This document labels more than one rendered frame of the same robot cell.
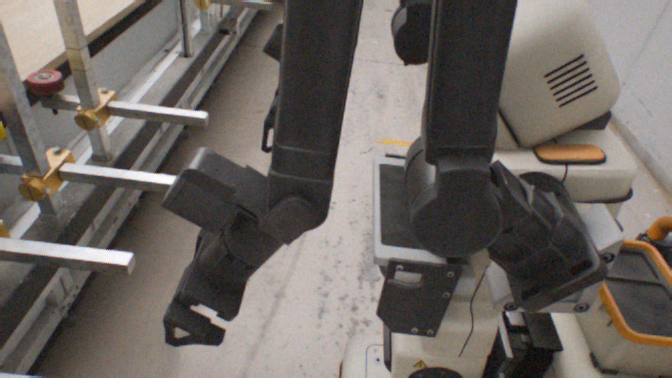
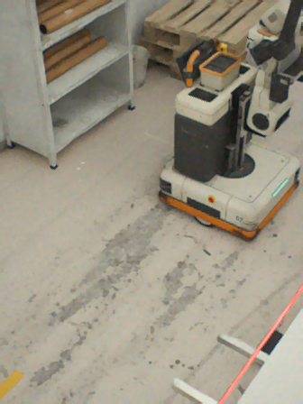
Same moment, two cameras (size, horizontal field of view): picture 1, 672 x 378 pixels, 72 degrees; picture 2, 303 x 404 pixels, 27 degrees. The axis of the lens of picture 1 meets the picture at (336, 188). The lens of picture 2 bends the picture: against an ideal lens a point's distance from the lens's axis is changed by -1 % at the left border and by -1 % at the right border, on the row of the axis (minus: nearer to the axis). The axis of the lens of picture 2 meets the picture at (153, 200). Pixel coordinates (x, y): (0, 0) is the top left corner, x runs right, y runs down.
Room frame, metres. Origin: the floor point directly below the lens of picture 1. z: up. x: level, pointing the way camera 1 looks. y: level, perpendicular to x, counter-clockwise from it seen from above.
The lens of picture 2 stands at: (3.26, 1.04, 2.64)
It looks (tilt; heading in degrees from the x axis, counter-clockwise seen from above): 41 degrees down; 218
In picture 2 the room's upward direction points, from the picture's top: 1 degrees counter-clockwise
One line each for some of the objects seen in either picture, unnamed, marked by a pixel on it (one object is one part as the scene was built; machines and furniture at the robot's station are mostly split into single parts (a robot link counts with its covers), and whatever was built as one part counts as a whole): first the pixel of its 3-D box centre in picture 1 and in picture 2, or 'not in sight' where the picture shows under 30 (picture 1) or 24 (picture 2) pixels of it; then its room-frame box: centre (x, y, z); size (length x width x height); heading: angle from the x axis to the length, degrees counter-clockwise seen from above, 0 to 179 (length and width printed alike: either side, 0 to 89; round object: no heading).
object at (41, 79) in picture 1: (50, 94); not in sight; (1.05, 0.78, 0.85); 0.08 x 0.08 x 0.11
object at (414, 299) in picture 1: (418, 227); (289, 73); (0.56, -0.14, 0.99); 0.28 x 0.16 x 0.22; 1
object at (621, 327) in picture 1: (625, 304); (220, 71); (0.57, -0.55, 0.87); 0.23 x 0.15 x 0.11; 1
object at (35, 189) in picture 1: (47, 174); not in sight; (0.78, 0.65, 0.81); 0.14 x 0.06 x 0.05; 1
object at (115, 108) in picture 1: (126, 110); not in sight; (1.05, 0.59, 0.83); 0.43 x 0.03 x 0.04; 91
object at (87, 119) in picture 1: (97, 109); not in sight; (1.03, 0.65, 0.84); 0.14 x 0.06 x 0.05; 1
